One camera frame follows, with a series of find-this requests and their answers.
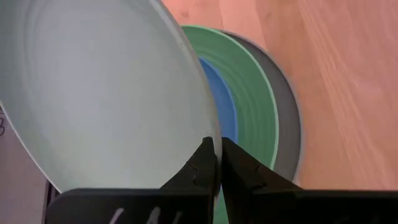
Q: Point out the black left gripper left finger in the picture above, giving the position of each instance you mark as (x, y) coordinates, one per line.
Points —
(140, 207)

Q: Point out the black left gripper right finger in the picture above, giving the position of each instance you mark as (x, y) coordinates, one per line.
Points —
(295, 208)

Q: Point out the green plastic plate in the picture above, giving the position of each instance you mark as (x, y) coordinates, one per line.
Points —
(248, 102)

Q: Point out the pale mint plastic plate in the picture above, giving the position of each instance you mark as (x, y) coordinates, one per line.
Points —
(93, 93)

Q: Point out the blue plastic plate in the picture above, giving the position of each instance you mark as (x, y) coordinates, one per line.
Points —
(222, 102)

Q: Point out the grey plastic plate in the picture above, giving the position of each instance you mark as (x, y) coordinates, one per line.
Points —
(286, 124)

